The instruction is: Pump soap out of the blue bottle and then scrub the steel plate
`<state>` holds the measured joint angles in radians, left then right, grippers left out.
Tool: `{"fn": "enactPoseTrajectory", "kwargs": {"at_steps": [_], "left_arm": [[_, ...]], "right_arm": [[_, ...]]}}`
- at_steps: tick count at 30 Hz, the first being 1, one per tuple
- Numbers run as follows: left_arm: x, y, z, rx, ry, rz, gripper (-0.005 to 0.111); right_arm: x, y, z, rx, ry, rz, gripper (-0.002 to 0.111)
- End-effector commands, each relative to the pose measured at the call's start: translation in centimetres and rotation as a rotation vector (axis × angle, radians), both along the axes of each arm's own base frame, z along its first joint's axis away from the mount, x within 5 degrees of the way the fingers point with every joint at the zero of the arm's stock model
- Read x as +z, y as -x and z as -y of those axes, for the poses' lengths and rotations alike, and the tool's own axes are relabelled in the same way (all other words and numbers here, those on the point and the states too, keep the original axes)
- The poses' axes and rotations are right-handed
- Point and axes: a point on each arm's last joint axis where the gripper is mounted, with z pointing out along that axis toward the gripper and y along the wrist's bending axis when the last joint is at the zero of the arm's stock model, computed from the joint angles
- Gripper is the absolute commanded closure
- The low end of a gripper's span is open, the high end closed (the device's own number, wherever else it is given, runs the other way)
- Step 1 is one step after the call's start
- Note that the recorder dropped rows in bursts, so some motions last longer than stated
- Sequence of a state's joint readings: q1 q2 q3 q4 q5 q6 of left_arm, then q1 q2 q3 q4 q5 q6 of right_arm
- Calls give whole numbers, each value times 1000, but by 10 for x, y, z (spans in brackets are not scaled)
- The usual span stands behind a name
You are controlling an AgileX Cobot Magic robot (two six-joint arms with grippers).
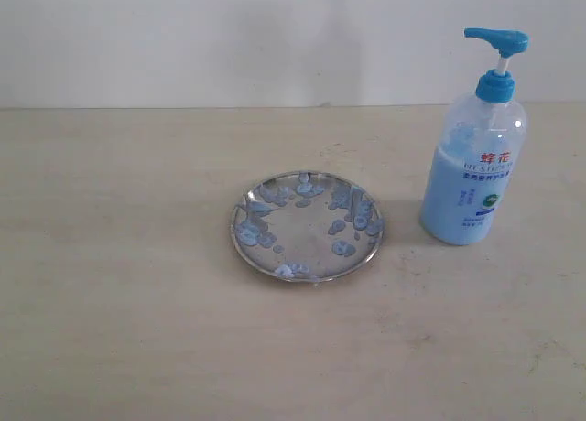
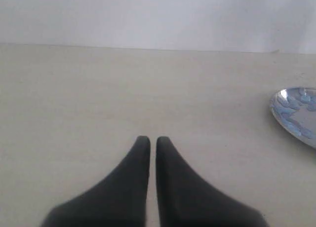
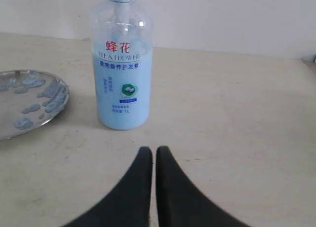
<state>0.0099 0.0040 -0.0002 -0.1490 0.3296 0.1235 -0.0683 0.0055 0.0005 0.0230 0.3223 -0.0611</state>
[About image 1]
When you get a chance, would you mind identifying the blue pump lotion bottle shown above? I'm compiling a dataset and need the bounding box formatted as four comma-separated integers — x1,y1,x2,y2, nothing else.
420,27,529,245

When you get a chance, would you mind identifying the round metal plate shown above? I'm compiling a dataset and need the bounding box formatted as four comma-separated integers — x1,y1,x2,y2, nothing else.
230,170,385,284

